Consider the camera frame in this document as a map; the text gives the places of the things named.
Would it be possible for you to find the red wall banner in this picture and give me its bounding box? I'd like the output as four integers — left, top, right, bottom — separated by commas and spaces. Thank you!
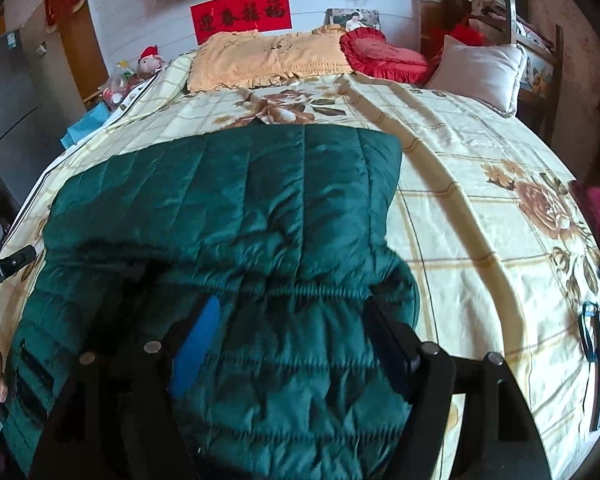
190, 0, 294, 46

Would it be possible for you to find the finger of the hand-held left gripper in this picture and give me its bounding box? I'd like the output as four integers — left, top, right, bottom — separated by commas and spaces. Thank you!
0, 245, 37, 275

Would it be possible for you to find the wooden chair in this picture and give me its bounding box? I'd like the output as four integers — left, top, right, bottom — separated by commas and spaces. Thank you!
439, 0, 565, 147

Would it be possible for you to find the white pillow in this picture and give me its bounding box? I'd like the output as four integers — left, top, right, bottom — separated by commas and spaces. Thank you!
424, 35, 529, 119

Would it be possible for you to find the framed photo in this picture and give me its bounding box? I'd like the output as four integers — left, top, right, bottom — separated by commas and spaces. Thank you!
326, 8, 382, 34

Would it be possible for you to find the grey refrigerator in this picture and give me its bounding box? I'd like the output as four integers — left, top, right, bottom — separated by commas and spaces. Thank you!
0, 30, 70, 203

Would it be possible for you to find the red-hatted plush toy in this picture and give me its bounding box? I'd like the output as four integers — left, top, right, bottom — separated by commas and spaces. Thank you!
137, 45, 168, 80

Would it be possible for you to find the green quilted jacket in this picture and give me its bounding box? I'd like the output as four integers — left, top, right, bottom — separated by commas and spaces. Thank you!
2, 124, 422, 480

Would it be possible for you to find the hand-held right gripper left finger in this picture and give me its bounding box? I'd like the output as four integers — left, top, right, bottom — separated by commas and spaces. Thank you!
30, 296, 222, 480

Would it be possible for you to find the yellow frilled pillow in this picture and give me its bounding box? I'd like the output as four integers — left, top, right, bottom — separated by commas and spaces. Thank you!
186, 25, 356, 94

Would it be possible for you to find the cream floral bed sheet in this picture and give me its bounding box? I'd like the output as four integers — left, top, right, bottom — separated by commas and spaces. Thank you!
0, 50, 600, 480

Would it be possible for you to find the red heart-shaped cushion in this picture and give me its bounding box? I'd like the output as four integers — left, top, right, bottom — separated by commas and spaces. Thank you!
338, 27, 438, 86

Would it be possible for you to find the blue paper bag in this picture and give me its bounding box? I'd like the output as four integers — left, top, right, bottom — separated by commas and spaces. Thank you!
61, 101, 112, 149

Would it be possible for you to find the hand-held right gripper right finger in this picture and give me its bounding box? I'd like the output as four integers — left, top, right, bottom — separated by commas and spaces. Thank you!
369, 300, 548, 480

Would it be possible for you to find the brown wooden door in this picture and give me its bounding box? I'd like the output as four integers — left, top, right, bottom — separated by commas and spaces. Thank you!
61, 7, 110, 105

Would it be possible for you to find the red cloth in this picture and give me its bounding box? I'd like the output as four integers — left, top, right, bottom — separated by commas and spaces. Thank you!
420, 21, 485, 57

